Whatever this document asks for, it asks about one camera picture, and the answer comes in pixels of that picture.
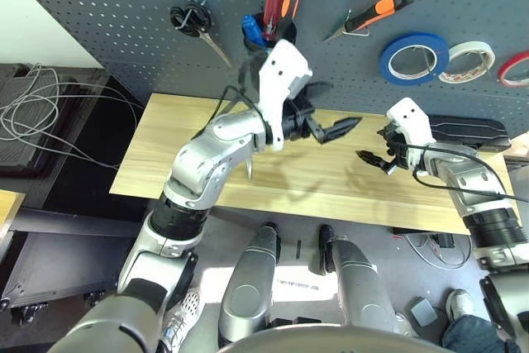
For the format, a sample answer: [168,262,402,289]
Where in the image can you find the person leg in blue jeans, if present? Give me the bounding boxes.
[441,314,522,353]

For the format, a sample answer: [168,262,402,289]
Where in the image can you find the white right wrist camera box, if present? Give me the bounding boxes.
[385,97,437,170]

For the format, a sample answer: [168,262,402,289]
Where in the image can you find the blue tape roll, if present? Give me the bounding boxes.
[379,31,450,89]

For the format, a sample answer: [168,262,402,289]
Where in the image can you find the wooden side table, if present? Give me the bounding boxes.
[0,189,26,246]

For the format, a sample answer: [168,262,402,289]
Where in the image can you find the red tape roll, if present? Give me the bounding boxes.
[498,50,529,88]

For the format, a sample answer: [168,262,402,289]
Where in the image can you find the orange black needle-nose pliers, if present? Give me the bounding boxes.
[322,0,416,43]

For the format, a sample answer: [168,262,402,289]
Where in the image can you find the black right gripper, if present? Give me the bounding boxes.
[355,122,410,175]

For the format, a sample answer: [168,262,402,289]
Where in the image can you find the white tape roll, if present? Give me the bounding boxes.
[437,41,496,84]

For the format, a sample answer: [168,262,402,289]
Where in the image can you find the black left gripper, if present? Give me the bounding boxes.
[283,80,364,146]

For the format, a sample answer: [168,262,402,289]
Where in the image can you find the wide wire loop hook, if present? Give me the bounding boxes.
[342,8,370,36]

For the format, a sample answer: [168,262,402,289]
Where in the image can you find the grey foot pedal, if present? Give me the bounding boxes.
[408,297,439,328]

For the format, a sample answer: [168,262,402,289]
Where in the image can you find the silver robot leg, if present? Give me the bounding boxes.
[318,224,400,333]
[217,222,283,348]

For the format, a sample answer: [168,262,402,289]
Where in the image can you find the black equipment case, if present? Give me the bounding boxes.
[0,62,148,325]

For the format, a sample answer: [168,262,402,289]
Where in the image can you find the black plastic tool case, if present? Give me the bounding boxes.
[425,113,510,154]

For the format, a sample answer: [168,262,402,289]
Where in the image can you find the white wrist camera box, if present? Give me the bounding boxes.
[385,97,437,170]
[255,38,312,152]

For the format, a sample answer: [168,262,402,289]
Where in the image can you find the silver left robot leg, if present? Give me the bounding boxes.
[217,222,283,348]

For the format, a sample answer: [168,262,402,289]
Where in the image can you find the small blue screwdriver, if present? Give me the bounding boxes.
[241,15,268,47]

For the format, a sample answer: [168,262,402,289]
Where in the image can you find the silver right robot leg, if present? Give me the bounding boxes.
[318,224,400,333]

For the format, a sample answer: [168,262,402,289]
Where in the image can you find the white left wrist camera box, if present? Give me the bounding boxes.
[255,38,312,152]

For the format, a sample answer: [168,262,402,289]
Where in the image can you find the light grey shoe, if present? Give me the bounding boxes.
[445,289,476,323]
[394,312,419,338]

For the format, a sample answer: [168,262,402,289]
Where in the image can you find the black plastic tool cup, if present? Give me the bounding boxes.
[242,12,298,64]

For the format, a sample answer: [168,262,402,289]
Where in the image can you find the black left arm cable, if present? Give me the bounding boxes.
[206,61,265,131]

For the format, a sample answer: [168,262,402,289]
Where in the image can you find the grey robot torso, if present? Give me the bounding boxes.
[222,326,455,353]

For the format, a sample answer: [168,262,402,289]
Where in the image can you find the metal peg hook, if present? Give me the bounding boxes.
[412,47,439,78]

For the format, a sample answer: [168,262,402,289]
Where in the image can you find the dark grey metal pegboard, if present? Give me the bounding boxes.
[7,0,529,139]

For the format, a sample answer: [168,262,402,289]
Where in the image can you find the white cable coil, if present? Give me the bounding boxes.
[0,63,145,172]

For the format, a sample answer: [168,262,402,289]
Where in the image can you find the black handled scissors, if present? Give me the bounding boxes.
[169,0,233,69]

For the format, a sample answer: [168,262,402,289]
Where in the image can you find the white mesh sneaker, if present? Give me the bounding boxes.
[159,286,203,352]

